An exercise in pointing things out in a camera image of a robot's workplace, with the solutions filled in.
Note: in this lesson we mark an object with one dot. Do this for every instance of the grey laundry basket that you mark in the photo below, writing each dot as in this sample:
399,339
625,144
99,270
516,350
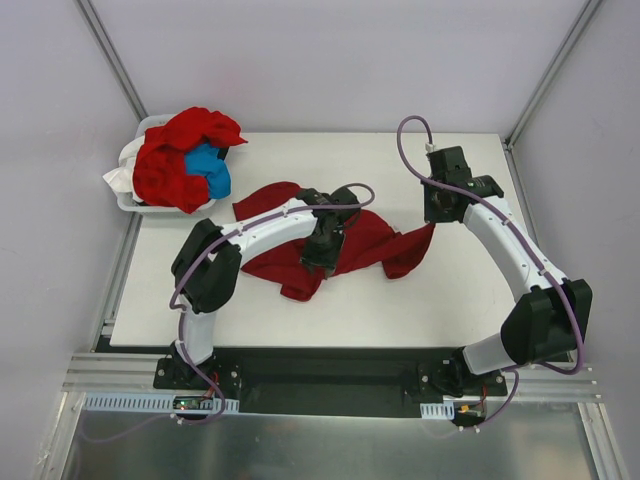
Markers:
179,164

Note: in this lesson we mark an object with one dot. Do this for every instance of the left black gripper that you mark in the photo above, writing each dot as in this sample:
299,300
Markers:
323,252

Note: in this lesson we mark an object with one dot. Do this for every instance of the right grey cable duct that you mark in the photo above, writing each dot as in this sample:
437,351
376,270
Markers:
438,411

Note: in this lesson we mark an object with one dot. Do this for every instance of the white t shirt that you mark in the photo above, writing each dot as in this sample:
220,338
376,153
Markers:
120,179

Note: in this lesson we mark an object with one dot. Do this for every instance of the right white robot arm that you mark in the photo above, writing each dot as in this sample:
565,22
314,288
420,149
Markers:
551,311

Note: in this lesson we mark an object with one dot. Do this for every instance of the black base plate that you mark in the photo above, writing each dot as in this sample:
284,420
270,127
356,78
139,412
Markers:
358,382

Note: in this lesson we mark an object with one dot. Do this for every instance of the aluminium rail frame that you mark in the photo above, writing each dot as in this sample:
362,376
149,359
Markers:
134,373

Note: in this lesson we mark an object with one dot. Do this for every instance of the left grey cable duct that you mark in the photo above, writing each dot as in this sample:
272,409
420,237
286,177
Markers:
158,403

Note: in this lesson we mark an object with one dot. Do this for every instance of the grey cable duct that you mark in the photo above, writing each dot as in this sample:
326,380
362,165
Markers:
158,403
438,411

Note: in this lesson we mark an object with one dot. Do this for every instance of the dark red t shirt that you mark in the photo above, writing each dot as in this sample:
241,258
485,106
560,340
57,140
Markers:
372,240

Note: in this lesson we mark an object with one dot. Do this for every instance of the bright red t shirt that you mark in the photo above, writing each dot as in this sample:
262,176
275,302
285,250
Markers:
160,177

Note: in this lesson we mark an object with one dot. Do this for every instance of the blue t shirt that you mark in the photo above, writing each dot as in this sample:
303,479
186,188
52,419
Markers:
208,162

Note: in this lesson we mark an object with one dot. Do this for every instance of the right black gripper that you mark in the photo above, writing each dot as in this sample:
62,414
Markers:
437,208

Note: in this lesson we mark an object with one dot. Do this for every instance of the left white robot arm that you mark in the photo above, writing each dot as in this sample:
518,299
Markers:
209,262

